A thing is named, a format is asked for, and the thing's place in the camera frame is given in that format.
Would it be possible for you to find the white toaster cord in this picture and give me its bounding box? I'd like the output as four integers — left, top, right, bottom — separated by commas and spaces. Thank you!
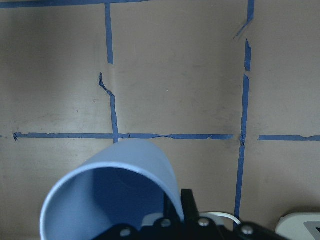
199, 211, 242, 226

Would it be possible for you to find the cream toaster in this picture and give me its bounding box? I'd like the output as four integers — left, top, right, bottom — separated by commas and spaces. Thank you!
275, 212, 320, 240

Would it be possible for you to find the blue cup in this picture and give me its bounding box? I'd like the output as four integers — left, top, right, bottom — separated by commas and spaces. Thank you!
39, 139, 184, 240

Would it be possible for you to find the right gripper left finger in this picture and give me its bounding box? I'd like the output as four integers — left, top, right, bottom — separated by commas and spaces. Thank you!
163, 193, 181, 222

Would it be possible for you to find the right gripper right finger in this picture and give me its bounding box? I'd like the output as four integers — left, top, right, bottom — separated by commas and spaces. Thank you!
180, 189, 200, 222

